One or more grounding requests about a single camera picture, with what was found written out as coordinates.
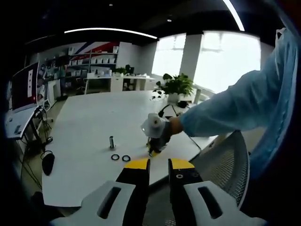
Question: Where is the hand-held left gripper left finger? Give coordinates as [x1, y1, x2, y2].
[49, 158, 151, 226]

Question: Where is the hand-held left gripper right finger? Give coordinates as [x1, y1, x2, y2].
[167, 158, 268, 226]

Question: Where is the metal threaded stud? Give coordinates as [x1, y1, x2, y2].
[108, 135, 118, 150]

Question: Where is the person's right hand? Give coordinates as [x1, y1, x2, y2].
[162, 116, 184, 145]

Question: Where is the white mesh office chair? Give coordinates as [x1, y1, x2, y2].
[190, 130, 250, 210]

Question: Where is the potted green plant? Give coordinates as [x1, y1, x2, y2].
[152, 73, 195, 103]

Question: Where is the white office desk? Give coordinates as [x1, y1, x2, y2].
[84, 71, 156, 93]

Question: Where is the black oval object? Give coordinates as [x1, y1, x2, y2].
[41, 151, 56, 177]

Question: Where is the shelf with white boxes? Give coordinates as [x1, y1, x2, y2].
[38, 45, 119, 79]

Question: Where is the black laptop stand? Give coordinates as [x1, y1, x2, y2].
[23, 106, 54, 152]

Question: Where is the long ceiling light strip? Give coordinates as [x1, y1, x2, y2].
[63, 27, 158, 40]
[222, 0, 246, 32]

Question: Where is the person's blue coat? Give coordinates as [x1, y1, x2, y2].
[248, 27, 301, 170]

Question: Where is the white laptop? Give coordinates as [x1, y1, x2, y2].
[4, 61, 44, 140]

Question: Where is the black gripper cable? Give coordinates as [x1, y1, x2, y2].
[158, 104, 202, 151]

